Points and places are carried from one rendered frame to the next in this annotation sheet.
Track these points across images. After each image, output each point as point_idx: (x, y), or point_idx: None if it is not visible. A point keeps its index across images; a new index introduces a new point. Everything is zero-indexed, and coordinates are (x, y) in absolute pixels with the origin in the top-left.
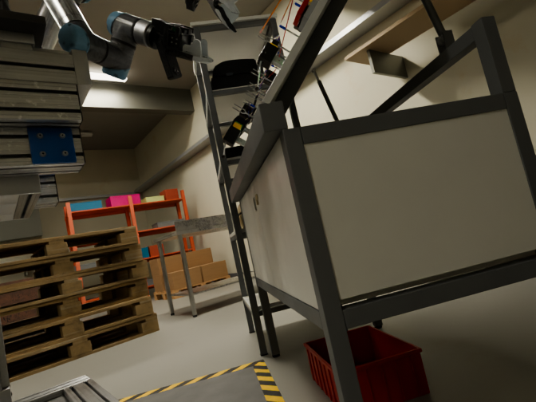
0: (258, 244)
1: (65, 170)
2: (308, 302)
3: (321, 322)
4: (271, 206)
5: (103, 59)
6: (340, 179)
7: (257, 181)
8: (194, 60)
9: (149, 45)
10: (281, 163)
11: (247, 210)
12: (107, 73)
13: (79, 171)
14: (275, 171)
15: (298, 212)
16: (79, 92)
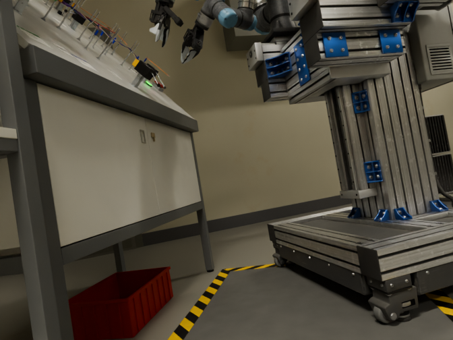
0: (129, 175)
1: (274, 98)
2: (196, 201)
3: (201, 205)
4: (175, 152)
5: (236, 27)
6: None
7: (158, 126)
8: (191, 59)
9: (207, 29)
10: (189, 141)
11: (99, 126)
12: (235, 24)
13: (269, 98)
14: (184, 140)
15: (196, 163)
16: (255, 67)
